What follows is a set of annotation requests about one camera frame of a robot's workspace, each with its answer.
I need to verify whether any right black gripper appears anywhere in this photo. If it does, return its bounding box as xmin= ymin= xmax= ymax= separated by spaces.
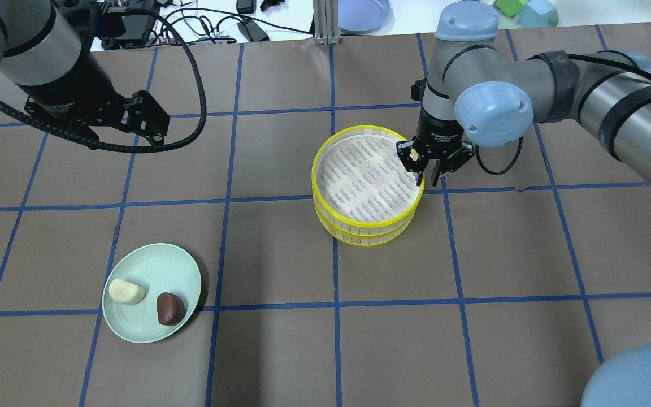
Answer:
xmin=396 ymin=106 xmax=475 ymax=187

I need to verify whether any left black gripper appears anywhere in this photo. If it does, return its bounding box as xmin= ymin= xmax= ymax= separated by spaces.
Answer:
xmin=25 ymin=90 xmax=170 ymax=150

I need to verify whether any yellow steamer layer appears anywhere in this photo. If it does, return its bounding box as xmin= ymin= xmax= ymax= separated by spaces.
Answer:
xmin=311 ymin=125 xmax=426 ymax=230
xmin=314 ymin=200 xmax=416 ymax=247

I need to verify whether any white bun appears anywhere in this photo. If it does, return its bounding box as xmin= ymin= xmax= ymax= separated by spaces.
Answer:
xmin=107 ymin=278 xmax=146 ymax=306

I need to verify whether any brown bun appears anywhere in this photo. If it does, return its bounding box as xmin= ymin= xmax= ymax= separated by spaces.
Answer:
xmin=156 ymin=292 xmax=186 ymax=326

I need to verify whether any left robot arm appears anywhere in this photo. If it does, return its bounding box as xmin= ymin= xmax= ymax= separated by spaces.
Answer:
xmin=0 ymin=1 xmax=176 ymax=154

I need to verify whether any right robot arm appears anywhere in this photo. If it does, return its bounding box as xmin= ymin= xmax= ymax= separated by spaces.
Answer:
xmin=396 ymin=1 xmax=651 ymax=185

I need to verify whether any blue plate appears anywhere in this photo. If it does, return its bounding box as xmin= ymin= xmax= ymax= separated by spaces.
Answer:
xmin=337 ymin=1 xmax=391 ymax=34

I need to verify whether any black power adapter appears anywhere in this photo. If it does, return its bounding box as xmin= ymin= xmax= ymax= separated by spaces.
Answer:
xmin=237 ymin=18 xmax=270 ymax=43

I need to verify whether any green plate with blocks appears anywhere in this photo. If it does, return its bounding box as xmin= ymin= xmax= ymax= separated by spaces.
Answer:
xmin=492 ymin=1 xmax=559 ymax=28

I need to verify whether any light green plate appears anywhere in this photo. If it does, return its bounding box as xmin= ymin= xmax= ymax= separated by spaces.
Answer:
xmin=102 ymin=243 xmax=202 ymax=344

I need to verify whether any green foam block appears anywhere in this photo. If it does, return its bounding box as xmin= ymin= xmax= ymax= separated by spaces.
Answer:
xmin=493 ymin=0 xmax=529 ymax=18

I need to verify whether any blue foam block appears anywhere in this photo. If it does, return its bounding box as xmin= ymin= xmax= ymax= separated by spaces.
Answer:
xmin=517 ymin=1 xmax=559 ymax=28

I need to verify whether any aluminium frame post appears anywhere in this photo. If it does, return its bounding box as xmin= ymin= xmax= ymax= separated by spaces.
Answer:
xmin=313 ymin=0 xmax=341 ymax=45

